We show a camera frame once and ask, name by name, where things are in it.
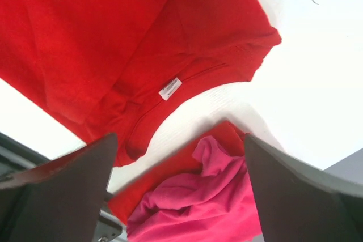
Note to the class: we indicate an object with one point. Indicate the red t shirt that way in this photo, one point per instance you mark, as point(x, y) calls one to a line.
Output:
point(123, 66)
point(123, 203)

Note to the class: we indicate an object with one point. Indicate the folded red t shirt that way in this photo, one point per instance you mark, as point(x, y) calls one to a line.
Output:
point(123, 203)

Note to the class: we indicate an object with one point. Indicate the folded pink t shirt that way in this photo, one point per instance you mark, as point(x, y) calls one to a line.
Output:
point(216, 205)

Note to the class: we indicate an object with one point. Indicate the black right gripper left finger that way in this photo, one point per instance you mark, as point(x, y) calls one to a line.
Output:
point(61, 200)

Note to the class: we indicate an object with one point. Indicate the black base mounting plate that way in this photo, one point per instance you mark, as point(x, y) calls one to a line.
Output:
point(18, 157)

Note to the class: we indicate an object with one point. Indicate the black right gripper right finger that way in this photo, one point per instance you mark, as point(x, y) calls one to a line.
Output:
point(298, 202)

